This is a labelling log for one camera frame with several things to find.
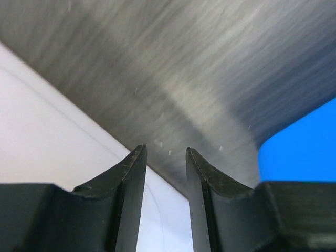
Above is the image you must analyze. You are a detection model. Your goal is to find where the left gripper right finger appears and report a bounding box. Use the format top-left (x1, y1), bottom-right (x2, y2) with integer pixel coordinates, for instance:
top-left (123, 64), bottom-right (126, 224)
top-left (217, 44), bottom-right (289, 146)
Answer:
top-left (186, 148), bottom-right (335, 251)

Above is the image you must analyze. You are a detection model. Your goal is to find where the blue plastic basket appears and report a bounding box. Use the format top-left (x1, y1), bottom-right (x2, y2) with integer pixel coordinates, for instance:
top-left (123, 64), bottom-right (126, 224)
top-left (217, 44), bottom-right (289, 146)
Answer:
top-left (258, 100), bottom-right (335, 182)

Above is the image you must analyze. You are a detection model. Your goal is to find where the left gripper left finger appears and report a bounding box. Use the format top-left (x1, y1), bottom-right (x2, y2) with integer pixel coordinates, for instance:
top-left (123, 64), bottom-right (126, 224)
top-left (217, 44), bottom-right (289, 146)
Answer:
top-left (1, 145), bottom-right (147, 251)

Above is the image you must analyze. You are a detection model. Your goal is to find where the white plastic tub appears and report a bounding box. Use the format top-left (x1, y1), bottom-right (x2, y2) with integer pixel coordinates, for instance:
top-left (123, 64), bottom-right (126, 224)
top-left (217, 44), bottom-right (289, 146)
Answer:
top-left (1, 46), bottom-right (193, 251)

